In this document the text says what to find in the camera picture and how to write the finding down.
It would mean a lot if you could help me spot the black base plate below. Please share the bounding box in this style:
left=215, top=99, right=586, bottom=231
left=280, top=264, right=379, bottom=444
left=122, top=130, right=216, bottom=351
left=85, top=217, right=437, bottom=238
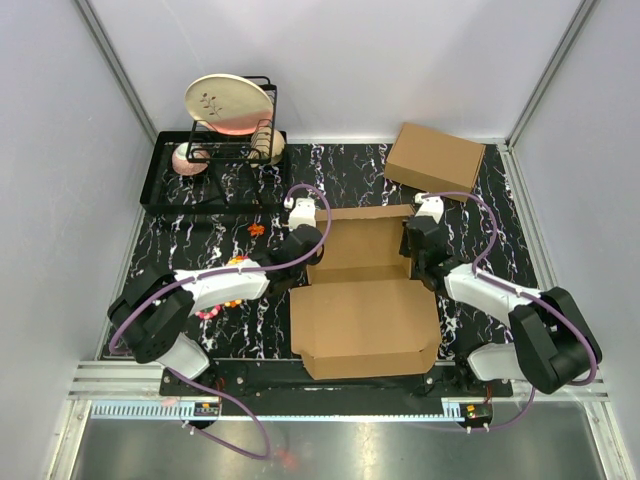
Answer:
left=159, top=355, right=514, bottom=417

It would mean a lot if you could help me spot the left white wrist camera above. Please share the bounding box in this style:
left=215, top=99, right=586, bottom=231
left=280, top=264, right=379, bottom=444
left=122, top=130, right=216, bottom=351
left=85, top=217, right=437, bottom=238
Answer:
left=284, top=197, right=316, bottom=232

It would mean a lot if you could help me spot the small orange flower toy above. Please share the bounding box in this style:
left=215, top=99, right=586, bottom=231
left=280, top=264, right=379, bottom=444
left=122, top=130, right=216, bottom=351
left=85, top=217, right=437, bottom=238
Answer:
left=248, top=223, right=266, bottom=237

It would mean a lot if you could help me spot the colourful bead bracelet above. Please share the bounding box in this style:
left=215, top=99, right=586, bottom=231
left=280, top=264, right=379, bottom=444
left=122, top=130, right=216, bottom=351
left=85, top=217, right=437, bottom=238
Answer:
left=194, top=255, right=249, bottom=320

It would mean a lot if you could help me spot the black wire dish rack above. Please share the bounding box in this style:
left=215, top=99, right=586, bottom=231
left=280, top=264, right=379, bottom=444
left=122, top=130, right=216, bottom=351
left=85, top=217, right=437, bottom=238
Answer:
left=140, top=75, right=292, bottom=215

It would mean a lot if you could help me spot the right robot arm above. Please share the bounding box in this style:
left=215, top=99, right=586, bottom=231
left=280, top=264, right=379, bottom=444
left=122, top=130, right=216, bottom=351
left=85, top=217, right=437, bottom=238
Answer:
left=399, top=215, right=602, bottom=397

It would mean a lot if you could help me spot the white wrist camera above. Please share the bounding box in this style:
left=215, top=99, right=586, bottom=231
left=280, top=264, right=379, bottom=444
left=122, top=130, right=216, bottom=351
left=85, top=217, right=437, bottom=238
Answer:
left=414, top=193, right=444, bottom=224
left=284, top=197, right=316, bottom=232

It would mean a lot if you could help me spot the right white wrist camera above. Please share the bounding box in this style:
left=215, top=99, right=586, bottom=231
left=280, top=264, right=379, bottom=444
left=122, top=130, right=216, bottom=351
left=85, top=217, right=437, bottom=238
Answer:
left=414, top=193, right=444, bottom=224

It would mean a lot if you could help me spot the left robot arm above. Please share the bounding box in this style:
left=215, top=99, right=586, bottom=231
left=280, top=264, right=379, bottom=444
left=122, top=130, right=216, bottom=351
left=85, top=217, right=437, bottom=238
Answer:
left=107, top=225, right=326, bottom=396

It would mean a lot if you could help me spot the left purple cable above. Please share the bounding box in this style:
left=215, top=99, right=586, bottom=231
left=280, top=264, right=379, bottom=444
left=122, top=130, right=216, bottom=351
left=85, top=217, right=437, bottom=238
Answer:
left=108, top=183, right=332, bottom=460

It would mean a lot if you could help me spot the large cream pink plate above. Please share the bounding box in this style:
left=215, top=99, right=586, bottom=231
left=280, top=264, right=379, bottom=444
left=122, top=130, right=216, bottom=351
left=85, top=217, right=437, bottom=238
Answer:
left=184, top=74, right=274, bottom=135

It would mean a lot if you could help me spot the brown cardboard box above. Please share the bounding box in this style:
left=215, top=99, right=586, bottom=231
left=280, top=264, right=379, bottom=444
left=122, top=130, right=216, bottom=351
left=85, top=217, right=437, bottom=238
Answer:
left=290, top=205, right=441, bottom=380
left=384, top=123, right=485, bottom=203

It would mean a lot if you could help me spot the closed brown cardboard box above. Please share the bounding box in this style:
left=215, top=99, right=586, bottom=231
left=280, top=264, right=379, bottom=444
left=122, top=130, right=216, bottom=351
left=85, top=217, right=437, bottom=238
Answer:
left=384, top=123, right=485, bottom=203

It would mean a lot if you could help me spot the small cream plate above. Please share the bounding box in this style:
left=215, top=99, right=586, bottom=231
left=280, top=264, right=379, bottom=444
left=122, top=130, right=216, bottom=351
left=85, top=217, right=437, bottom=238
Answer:
left=248, top=126, right=286, bottom=166

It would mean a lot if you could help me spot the small pink bowl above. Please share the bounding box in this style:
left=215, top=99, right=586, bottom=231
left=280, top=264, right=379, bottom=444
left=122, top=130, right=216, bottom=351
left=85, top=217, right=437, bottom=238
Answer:
left=171, top=142, right=209, bottom=177

